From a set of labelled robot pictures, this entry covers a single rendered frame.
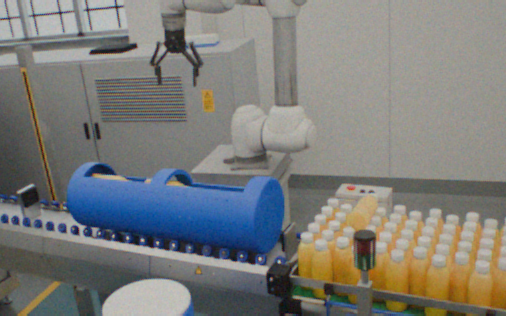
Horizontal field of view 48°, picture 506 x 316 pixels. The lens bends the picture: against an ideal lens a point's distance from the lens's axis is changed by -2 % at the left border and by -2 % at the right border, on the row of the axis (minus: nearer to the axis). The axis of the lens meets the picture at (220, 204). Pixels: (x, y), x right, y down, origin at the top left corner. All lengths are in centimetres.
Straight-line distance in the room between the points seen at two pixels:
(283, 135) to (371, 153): 243
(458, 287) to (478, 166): 306
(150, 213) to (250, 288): 48
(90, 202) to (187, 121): 153
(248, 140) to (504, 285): 128
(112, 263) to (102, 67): 182
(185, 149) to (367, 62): 166
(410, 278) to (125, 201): 111
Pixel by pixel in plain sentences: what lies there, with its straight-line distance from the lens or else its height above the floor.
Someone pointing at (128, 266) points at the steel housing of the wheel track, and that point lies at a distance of 247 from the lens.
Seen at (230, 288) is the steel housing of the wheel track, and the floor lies 83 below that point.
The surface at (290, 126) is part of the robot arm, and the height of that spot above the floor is 129.
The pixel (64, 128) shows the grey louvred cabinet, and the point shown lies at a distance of 433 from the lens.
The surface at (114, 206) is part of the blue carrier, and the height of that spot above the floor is 112.
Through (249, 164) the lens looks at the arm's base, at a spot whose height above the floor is 110.
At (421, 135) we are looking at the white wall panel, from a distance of 483.
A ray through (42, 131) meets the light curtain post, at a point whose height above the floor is 126.
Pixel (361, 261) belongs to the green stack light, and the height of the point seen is 119.
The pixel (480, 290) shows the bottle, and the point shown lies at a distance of 186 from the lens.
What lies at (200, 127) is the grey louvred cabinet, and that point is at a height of 97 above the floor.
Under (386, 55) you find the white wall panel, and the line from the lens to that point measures 469.
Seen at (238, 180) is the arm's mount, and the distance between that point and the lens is 265.
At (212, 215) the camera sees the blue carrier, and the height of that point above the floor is 114.
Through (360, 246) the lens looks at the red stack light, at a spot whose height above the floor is 124.
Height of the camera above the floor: 202
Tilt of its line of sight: 24 degrees down
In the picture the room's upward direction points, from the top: 7 degrees counter-clockwise
